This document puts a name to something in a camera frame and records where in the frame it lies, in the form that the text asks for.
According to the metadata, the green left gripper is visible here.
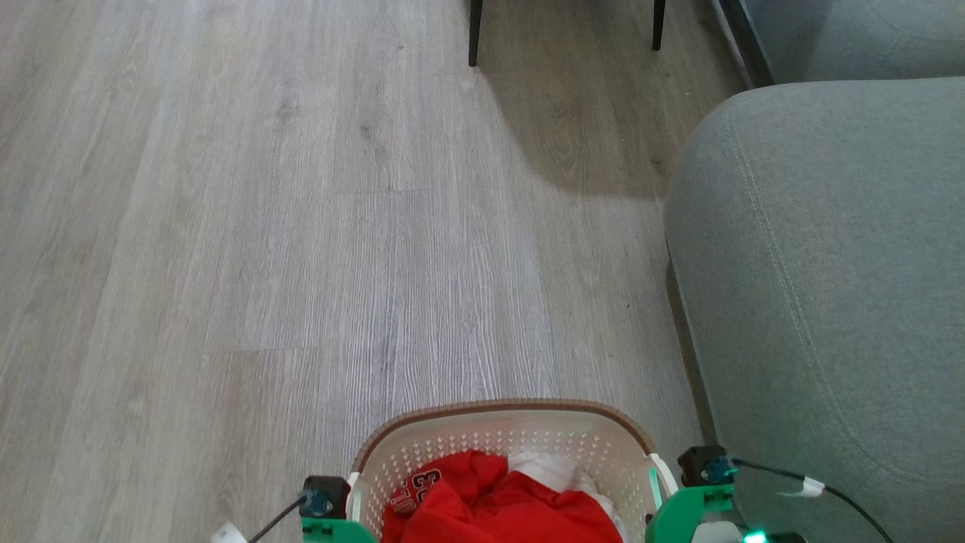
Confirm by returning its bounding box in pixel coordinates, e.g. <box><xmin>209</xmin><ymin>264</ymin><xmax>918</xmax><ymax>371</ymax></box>
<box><xmin>301</xmin><ymin>516</ymin><xmax>378</xmax><ymax>543</ymax></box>

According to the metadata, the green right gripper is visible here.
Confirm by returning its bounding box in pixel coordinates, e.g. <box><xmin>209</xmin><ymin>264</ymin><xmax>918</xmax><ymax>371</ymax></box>
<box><xmin>645</xmin><ymin>484</ymin><xmax>736</xmax><ymax>543</ymax></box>

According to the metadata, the cream laundry basket brown rim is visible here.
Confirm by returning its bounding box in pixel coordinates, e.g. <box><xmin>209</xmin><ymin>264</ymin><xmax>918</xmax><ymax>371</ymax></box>
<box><xmin>350</xmin><ymin>398</ymin><xmax>680</xmax><ymax>543</ymax></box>

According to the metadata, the white garment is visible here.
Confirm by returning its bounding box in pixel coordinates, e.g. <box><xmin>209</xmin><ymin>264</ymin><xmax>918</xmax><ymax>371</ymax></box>
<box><xmin>507</xmin><ymin>451</ymin><xmax>628</xmax><ymax>538</ymax></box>

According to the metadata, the red basketball jersey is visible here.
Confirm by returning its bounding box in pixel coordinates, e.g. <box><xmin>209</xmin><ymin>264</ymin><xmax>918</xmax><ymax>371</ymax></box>
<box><xmin>381</xmin><ymin>449</ymin><xmax>626</xmax><ymax>543</ymax></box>

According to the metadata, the grey fabric sofa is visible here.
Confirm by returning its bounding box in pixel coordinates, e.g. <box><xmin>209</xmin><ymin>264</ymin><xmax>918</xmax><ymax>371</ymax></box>
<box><xmin>663</xmin><ymin>0</ymin><xmax>965</xmax><ymax>543</ymax></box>

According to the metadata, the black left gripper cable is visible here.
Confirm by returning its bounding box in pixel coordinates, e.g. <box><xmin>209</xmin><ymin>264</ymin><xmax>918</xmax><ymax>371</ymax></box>
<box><xmin>210</xmin><ymin>494</ymin><xmax>308</xmax><ymax>543</ymax></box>

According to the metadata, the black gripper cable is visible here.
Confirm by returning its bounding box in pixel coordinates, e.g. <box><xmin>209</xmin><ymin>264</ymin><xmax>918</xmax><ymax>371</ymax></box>
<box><xmin>210</xmin><ymin>494</ymin><xmax>308</xmax><ymax>543</ymax></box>
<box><xmin>733</xmin><ymin>458</ymin><xmax>899</xmax><ymax>543</ymax></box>

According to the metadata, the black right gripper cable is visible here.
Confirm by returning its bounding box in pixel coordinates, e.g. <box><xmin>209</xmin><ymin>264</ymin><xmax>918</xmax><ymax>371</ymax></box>
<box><xmin>733</xmin><ymin>458</ymin><xmax>899</xmax><ymax>543</ymax></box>

